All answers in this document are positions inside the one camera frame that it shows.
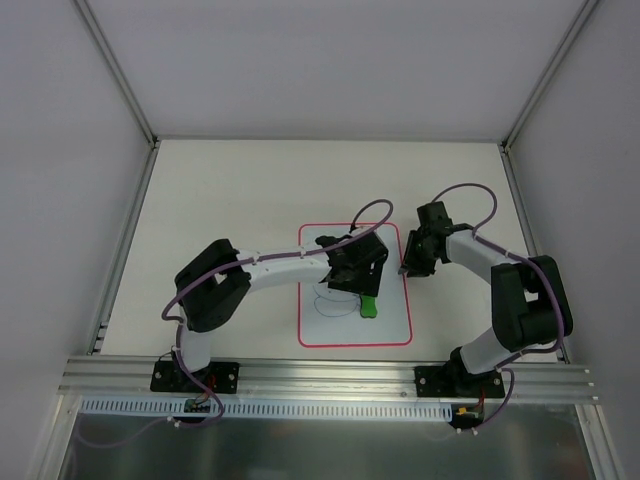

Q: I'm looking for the green whiteboard eraser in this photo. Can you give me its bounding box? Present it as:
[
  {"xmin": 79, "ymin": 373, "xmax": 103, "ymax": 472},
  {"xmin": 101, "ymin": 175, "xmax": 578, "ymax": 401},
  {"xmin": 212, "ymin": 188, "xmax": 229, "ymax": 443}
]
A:
[{"xmin": 359, "ymin": 295, "xmax": 378, "ymax": 319}]

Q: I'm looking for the pink framed whiteboard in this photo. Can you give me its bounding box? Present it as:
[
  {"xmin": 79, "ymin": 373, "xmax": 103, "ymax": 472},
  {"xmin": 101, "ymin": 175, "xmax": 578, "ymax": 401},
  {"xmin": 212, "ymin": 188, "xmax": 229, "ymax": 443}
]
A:
[{"xmin": 298, "ymin": 222, "xmax": 413, "ymax": 348}]

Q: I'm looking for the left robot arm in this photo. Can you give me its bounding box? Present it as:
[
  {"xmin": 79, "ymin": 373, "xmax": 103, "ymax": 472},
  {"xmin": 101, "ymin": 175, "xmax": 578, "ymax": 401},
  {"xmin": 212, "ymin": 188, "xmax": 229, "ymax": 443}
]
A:
[{"xmin": 162, "ymin": 228, "xmax": 389, "ymax": 391}]

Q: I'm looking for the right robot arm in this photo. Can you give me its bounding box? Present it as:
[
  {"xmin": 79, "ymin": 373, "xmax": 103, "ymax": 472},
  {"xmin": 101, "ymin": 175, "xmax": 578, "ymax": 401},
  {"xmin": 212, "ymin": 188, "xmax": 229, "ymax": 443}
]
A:
[{"xmin": 399, "ymin": 201, "xmax": 574, "ymax": 398}]

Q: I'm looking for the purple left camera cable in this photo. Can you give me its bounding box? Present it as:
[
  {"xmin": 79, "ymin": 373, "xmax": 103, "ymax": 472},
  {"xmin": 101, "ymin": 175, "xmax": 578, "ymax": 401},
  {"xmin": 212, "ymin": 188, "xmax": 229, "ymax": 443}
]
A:
[{"xmin": 162, "ymin": 199, "xmax": 395, "ymax": 429}]

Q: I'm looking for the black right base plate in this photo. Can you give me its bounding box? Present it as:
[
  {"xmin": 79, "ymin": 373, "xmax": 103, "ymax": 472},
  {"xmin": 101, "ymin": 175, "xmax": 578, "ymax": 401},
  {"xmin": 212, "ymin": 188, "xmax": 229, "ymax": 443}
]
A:
[{"xmin": 414, "ymin": 365, "xmax": 505, "ymax": 399}]

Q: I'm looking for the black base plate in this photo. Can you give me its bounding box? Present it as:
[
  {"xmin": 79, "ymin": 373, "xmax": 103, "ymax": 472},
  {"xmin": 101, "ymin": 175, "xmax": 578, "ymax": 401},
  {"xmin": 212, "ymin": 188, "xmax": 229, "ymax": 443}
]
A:
[
  {"xmin": 150, "ymin": 359, "xmax": 240, "ymax": 395},
  {"xmin": 414, "ymin": 365, "xmax": 505, "ymax": 399}
]

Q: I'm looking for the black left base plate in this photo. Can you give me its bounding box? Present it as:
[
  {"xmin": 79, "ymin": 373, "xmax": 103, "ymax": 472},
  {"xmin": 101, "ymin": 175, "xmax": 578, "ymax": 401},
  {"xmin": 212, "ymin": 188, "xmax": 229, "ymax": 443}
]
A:
[{"xmin": 150, "ymin": 359, "xmax": 240, "ymax": 395}]

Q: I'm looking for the white slotted cable duct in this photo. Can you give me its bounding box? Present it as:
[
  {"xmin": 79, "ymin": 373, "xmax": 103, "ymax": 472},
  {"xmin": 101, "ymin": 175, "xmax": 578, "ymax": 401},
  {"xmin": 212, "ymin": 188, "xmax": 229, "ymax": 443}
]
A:
[{"xmin": 79, "ymin": 396, "xmax": 453, "ymax": 423}]

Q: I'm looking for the aluminium mounting rail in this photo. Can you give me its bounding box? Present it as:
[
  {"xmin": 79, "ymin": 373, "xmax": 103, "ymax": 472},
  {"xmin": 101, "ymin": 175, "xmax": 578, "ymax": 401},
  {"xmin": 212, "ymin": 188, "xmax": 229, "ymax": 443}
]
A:
[{"xmin": 57, "ymin": 355, "xmax": 600, "ymax": 405}]

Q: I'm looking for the right aluminium frame post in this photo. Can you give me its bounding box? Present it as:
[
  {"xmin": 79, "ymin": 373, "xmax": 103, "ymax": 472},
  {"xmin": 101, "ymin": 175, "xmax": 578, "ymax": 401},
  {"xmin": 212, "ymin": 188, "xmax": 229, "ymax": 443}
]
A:
[{"xmin": 500, "ymin": 0, "xmax": 601, "ymax": 151}]

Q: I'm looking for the aluminium frame post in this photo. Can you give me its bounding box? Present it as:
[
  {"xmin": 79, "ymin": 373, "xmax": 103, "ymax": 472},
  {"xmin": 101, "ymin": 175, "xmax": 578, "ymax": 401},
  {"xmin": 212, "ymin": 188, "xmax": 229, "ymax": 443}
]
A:
[
  {"xmin": 500, "ymin": 0, "xmax": 601, "ymax": 151},
  {"xmin": 71, "ymin": 0, "xmax": 157, "ymax": 147}
]

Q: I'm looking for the left aluminium frame post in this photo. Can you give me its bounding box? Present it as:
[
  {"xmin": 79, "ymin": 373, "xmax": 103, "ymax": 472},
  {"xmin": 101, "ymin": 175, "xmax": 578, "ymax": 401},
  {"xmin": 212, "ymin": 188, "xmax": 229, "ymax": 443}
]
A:
[{"xmin": 71, "ymin": 0, "xmax": 157, "ymax": 147}]

